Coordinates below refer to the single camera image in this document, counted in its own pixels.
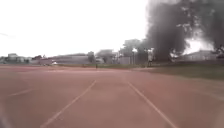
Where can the person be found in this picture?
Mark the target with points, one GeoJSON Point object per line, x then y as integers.
{"type": "Point", "coordinates": [96, 66]}

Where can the red running track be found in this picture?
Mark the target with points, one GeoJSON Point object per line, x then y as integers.
{"type": "Point", "coordinates": [110, 100]}

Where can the row of distant buildings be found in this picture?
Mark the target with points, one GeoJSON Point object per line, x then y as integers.
{"type": "Point", "coordinates": [70, 59]}

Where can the row of dark trees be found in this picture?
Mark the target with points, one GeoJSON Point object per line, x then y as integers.
{"type": "Point", "coordinates": [166, 30]}

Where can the grass strip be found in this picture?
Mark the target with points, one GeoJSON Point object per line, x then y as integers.
{"type": "Point", "coordinates": [186, 70]}

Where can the pale low building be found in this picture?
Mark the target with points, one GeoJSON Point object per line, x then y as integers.
{"type": "Point", "coordinates": [198, 55]}

